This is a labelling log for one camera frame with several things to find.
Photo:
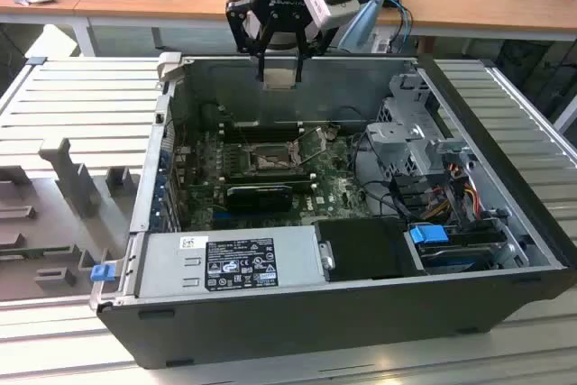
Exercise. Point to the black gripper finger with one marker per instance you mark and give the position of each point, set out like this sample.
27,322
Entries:
245,24
315,40

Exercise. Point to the silver square CPU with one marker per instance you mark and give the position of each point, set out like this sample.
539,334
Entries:
280,77

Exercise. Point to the black RAM slot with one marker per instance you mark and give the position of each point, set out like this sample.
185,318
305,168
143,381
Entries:
252,126
252,134

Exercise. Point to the CPU socket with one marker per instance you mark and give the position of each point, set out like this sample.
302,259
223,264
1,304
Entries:
270,160

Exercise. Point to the pale blue teach pendant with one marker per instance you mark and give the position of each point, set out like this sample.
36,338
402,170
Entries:
365,20

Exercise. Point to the round coin battery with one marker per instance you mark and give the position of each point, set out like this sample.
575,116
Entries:
332,133

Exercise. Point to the silver metal disk bay cage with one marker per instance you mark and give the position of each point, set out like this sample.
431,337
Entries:
396,141

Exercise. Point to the green motherboard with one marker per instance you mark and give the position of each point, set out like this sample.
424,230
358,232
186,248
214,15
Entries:
333,191

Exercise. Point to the black graphics card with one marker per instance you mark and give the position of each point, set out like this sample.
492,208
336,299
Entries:
257,199

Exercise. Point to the blue disk carrier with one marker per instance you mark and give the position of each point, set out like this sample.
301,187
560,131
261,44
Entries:
428,234

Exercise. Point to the grey power supply unit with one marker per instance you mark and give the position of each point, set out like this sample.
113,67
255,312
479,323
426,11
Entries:
171,268

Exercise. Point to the grey parts rack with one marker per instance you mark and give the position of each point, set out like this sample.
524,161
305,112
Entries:
58,204

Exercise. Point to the black open PC case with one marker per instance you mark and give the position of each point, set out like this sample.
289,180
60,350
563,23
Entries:
315,326

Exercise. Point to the blue case latch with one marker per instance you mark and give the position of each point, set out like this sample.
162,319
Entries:
102,273

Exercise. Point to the green RAM stick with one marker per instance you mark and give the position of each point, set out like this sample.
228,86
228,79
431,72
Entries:
27,252

